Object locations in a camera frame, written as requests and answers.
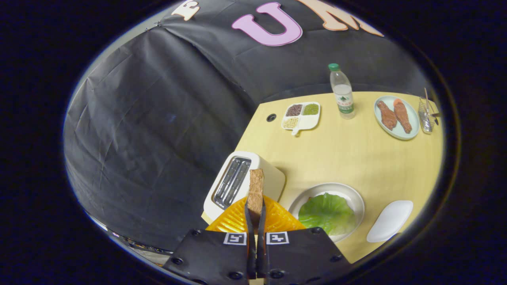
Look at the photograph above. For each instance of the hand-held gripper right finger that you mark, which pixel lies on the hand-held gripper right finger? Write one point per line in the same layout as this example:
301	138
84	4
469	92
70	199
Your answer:
262	237

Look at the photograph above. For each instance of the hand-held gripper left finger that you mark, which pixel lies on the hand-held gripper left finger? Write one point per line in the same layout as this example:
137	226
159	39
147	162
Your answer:
248	237

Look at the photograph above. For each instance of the bread slice with brown crust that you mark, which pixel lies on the bread slice with brown crust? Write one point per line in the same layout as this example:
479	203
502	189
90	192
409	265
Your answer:
256	190

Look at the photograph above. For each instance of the green lettuce leaf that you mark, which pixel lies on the green lettuce leaf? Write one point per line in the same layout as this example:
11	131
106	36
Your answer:
326	213

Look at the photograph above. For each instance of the white toaster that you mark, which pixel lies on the white toaster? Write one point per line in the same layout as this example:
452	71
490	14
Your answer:
269	178

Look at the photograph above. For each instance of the large cream round plate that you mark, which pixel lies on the large cream round plate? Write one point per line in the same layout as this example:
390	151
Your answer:
356	202

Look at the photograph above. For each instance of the white divided dish of beans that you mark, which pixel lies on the white divided dish of beans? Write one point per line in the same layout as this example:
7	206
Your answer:
307	122

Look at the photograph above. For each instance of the small white oval plate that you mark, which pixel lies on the small white oval plate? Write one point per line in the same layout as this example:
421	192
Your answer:
390	220

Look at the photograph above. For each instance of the clear water bottle green cap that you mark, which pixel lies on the clear water bottle green cap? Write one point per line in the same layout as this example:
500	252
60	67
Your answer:
343	99

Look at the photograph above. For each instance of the light blue plate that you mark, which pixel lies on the light blue plate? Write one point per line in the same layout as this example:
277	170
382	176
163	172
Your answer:
412	128

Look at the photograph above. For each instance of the reddish brown meat piece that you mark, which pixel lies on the reddish brown meat piece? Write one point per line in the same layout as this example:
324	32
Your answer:
402	115

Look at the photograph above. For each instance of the clear utensil holder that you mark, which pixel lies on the clear utensil holder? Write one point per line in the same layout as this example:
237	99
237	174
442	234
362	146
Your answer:
427	118

